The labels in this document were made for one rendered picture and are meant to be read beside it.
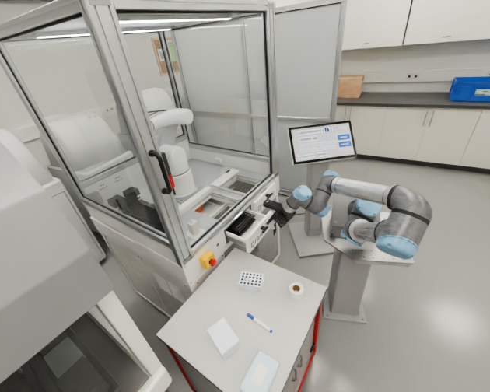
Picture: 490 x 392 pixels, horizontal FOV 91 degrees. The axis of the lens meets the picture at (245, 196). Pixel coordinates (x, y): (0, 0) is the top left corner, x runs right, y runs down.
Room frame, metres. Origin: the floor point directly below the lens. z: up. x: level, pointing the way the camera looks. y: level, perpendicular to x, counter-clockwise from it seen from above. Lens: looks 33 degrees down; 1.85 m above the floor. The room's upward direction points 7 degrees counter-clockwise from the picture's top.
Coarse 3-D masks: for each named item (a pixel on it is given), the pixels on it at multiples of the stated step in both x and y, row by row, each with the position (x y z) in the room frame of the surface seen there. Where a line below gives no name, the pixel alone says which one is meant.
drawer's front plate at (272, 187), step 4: (272, 184) 1.50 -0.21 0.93; (268, 188) 1.46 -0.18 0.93; (272, 188) 1.49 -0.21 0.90; (264, 192) 1.41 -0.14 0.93; (268, 192) 1.45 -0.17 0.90; (272, 192) 1.49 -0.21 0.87; (260, 196) 1.37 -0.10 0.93; (264, 196) 1.40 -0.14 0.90; (272, 196) 1.49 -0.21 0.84; (256, 200) 1.33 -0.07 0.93; (260, 200) 1.35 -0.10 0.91; (264, 200) 1.40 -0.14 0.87; (256, 204) 1.31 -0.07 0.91; (260, 204) 1.35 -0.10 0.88; (256, 208) 1.31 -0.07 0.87
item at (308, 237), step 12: (312, 168) 1.83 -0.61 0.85; (324, 168) 1.83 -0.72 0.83; (312, 180) 1.83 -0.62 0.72; (312, 192) 1.83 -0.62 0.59; (312, 216) 1.83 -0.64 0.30; (300, 228) 1.97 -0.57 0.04; (312, 228) 1.83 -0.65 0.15; (300, 240) 1.79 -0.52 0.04; (312, 240) 1.77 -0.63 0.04; (300, 252) 1.63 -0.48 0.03; (312, 252) 1.62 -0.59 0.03; (324, 252) 1.60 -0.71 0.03
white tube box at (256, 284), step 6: (240, 276) 0.83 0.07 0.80; (246, 276) 0.83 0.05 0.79; (252, 276) 0.82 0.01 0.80; (258, 276) 0.82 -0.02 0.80; (240, 282) 0.80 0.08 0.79; (246, 282) 0.79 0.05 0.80; (252, 282) 0.78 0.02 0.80; (258, 282) 0.78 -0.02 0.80; (240, 288) 0.78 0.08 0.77; (246, 288) 0.77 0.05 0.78; (252, 288) 0.76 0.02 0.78; (258, 288) 0.75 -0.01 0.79
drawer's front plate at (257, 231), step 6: (264, 216) 1.15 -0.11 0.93; (270, 216) 1.16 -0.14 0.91; (264, 222) 1.11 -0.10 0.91; (258, 228) 1.06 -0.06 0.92; (252, 234) 1.00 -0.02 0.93; (258, 234) 1.05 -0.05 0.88; (264, 234) 1.10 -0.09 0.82; (246, 240) 0.97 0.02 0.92; (252, 240) 1.00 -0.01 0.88; (258, 240) 1.05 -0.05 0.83; (246, 246) 0.97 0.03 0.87; (252, 246) 0.99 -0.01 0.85
